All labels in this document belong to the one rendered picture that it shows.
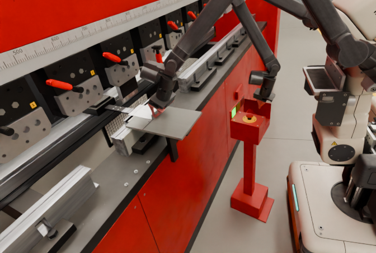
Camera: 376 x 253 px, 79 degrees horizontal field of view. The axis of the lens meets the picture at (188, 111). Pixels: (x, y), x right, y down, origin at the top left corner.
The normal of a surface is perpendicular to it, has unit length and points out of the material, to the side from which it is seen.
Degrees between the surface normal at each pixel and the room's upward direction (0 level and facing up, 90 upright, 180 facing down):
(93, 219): 0
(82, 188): 90
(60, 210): 90
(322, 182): 0
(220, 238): 0
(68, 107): 90
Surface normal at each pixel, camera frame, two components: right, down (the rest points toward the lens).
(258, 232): -0.13, -0.83
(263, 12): -0.45, 0.53
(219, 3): -0.21, 0.43
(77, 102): 0.88, 0.15
